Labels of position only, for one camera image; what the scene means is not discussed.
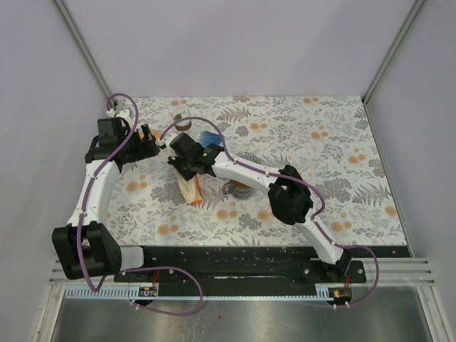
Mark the coffee filter paper pack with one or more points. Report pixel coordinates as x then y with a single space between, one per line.
190 189

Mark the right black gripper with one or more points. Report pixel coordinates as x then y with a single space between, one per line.
174 161

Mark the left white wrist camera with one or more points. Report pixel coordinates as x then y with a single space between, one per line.
121 110

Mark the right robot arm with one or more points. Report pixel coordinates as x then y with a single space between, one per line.
289 196

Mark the small glass with coffee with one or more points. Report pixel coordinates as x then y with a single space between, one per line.
182 123

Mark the blue glass dripper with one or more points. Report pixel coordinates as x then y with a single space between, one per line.
207 138

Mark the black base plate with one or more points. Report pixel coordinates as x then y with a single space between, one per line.
247 271

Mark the aluminium front rail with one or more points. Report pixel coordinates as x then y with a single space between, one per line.
392 272

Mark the clear glass dripper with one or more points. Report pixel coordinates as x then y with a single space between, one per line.
250 157

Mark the white slotted cable duct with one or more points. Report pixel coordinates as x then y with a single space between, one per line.
112 292

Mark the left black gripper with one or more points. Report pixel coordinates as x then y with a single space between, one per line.
146 149

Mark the right aluminium frame post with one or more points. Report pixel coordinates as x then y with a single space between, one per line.
400 37

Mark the left aluminium frame post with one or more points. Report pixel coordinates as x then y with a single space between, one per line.
78 39

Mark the aluminium frame post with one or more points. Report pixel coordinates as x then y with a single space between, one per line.
400 37
78 39

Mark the floral table mat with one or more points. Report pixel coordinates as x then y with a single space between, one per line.
328 139

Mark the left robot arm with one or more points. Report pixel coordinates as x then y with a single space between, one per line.
85 235

